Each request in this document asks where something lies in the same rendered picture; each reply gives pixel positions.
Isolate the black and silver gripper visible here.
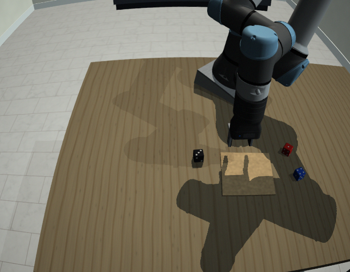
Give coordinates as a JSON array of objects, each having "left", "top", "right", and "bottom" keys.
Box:
[{"left": 227, "top": 67, "right": 271, "bottom": 147}]

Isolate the black die with white pips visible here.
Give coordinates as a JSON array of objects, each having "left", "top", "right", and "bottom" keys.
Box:
[{"left": 193, "top": 149, "right": 204, "bottom": 162}]

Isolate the tan flat mat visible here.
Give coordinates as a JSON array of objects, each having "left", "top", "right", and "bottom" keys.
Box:
[{"left": 220, "top": 152, "right": 276, "bottom": 196}]

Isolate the blue die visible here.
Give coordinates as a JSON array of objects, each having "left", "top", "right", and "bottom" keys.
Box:
[{"left": 293, "top": 167, "right": 306, "bottom": 181}]

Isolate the red die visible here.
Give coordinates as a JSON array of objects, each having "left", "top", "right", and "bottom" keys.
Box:
[{"left": 282, "top": 143, "right": 293, "bottom": 156}]

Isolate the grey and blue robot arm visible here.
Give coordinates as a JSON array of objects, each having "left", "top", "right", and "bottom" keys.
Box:
[{"left": 207, "top": 0, "right": 332, "bottom": 90}]

